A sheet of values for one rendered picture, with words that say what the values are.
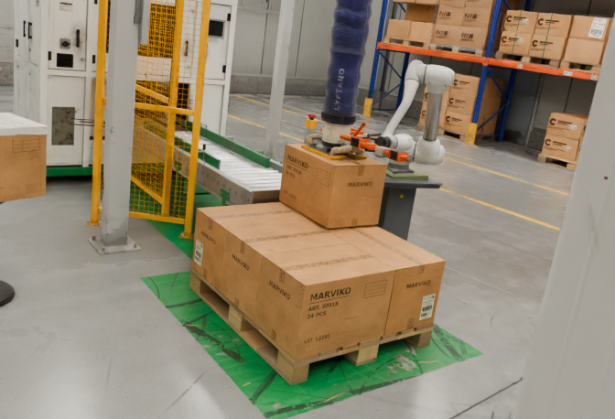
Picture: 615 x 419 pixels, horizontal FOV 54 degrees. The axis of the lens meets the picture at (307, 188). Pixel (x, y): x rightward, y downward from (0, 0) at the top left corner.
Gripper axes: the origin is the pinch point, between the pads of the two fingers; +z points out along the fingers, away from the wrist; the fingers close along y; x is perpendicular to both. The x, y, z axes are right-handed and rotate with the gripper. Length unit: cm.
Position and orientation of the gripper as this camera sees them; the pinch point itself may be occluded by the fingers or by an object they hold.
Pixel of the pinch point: (361, 143)
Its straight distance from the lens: 371.9
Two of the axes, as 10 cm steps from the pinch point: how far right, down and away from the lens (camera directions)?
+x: -5.7, -2.8, 7.7
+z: -8.1, 0.5, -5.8
